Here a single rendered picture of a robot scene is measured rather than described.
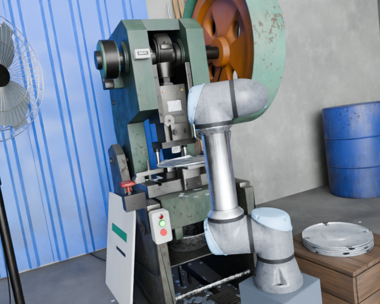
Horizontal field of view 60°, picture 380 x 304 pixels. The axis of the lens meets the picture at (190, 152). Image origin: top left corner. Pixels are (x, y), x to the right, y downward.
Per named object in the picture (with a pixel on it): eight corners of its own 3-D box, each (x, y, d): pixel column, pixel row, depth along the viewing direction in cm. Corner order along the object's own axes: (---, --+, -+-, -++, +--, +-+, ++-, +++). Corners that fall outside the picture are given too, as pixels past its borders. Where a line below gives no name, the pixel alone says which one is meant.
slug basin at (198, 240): (231, 243, 174) (228, 225, 173) (171, 263, 160) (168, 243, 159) (202, 227, 205) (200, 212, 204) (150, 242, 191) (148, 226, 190)
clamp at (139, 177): (165, 177, 172) (163, 158, 171) (134, 184, 165) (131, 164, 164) (161, 176, 178) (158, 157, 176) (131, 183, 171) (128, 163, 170)
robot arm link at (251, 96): (272, 70, 91) (263, 85, 139) (232, 77, 93) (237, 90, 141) (277, 112, 92) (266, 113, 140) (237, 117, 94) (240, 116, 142)
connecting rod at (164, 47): (186, 97, 167) (176, 28, 163) (163, 99, 162) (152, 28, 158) (171, 101, 186) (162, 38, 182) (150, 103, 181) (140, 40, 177)
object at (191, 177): (218, 189, 154) (214, 160, 153) (190, 195, 149) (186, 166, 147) (195, 181, 177) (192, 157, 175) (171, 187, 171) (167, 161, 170)
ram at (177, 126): (196, 137, 167) (187, 79, 164) (168, 142, 161) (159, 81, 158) (183, 137, 183) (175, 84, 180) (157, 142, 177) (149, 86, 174)
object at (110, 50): (134, 82, 157) (126, 34, 154) (110, 84, 152) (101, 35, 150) (123, 88, 177) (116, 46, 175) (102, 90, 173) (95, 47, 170)
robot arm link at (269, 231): (297, 259, 97) (292, 214, 95) (251, 261, 99) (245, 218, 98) (291, 242, 108) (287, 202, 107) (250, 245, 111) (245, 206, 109)
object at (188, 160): (219, 154, 174) (219, 152, 174) (205, 164, 147) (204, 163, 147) (169, 159, 184) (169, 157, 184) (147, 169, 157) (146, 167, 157)
